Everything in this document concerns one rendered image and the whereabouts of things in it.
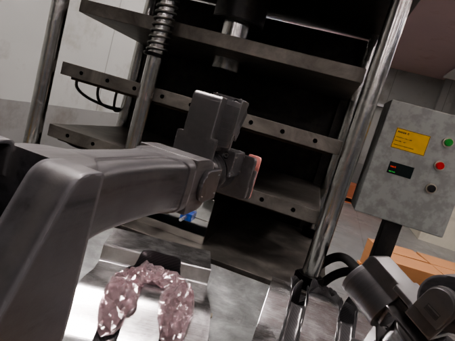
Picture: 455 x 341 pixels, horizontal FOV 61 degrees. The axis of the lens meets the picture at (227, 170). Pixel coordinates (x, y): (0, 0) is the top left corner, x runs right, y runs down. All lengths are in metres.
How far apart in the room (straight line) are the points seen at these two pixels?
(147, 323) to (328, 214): 0.74
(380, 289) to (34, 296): 0.42
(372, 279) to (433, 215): 0.97
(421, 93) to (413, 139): 9.19
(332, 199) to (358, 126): 0.25
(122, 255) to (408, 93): 9.93
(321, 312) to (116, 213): 0.69
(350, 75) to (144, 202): 1.15
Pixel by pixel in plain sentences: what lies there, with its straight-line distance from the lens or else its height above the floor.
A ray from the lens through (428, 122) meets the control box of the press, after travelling 1.46.
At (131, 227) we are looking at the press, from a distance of 1.47.
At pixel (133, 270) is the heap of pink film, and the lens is 0.90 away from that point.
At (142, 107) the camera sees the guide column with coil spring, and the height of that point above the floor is 1.21.
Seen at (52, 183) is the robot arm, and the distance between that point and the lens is 0.20.
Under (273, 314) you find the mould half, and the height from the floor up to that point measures 0.90.
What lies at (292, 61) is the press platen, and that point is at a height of 1.51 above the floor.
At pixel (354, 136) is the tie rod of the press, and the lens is 1.29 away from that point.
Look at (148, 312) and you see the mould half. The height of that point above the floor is 0.89.
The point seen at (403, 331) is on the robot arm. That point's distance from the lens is 0.52.
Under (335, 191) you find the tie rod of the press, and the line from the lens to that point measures 1.30.
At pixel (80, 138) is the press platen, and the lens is 1.64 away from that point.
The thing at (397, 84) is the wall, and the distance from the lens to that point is 10.58.
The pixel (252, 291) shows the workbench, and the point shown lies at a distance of 1.19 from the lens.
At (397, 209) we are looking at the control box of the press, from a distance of 1.46.
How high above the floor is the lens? 1.29
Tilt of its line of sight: 9 degrees down
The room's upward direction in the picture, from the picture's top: 16 degrees clockwise
